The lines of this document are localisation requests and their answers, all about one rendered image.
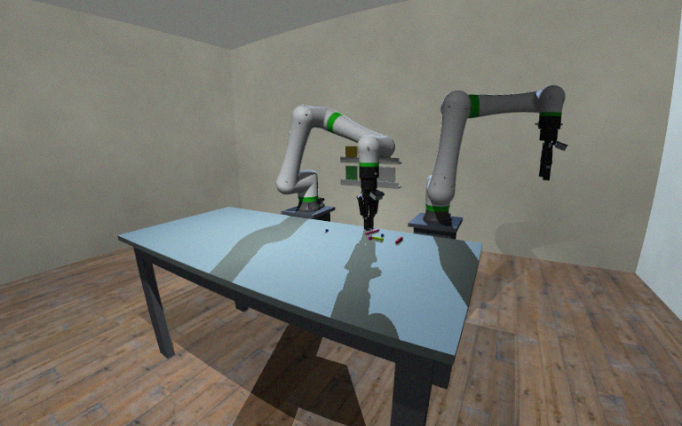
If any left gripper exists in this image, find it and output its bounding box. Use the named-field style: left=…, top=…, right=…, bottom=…
left=539, top=130, right=558, bottom=180

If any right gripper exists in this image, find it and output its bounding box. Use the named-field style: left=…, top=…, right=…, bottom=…
left=356, top=178, right=379, bottom=230

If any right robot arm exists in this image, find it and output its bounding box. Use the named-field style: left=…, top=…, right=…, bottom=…
left=276, top=105, right=395, bottom=212

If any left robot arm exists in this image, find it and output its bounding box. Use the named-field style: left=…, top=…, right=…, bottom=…
left=423, top=85, right=566, bottom=224

